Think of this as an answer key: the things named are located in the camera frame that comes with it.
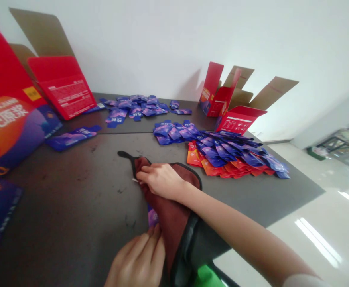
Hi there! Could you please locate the open red carton white print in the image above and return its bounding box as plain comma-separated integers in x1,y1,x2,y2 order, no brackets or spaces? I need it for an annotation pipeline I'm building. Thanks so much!
8,7,98,121

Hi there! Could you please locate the open red carton icon print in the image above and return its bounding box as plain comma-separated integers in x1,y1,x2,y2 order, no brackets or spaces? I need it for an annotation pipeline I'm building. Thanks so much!
215,76,300,137

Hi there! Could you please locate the open red carton purple side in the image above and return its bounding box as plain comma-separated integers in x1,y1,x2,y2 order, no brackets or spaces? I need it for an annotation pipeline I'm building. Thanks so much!
198,61,255,118

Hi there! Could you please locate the shelf with goods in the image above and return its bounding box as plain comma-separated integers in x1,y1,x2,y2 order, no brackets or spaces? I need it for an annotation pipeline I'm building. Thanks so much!
306,119,349,169

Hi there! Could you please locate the heap of blue packets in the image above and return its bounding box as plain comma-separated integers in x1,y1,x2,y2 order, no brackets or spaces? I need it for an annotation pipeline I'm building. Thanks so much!
152,118,206,146
84,94,193,129

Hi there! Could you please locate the pile of red orange packets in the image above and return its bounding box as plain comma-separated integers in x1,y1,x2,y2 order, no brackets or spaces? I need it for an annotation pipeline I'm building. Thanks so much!
186,140,276,179

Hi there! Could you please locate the person's left hand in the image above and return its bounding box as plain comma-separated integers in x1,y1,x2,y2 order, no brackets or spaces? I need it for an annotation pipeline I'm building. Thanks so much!
104,224,166,287

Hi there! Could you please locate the blue snack packet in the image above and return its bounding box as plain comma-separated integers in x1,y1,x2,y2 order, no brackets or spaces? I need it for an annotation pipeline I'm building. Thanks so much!
146,203,160,233

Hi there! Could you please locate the person's right hand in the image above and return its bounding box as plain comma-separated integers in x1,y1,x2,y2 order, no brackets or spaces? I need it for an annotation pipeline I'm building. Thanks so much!
138,163,190,202

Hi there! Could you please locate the large blue pouch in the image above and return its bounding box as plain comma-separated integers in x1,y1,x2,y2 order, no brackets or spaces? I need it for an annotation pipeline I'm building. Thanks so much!
44,124,103,152

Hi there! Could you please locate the brown cloth with black trim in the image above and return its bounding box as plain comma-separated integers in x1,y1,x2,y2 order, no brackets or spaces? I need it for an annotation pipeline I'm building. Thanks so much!
117,150,233,287

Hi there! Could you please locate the row of blue packets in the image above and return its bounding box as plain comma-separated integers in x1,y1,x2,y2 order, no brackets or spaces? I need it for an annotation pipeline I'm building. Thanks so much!
192,130,291,179

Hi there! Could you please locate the big red carton orange sun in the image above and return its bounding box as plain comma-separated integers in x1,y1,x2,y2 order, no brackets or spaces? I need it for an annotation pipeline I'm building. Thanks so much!
0,0,63,169

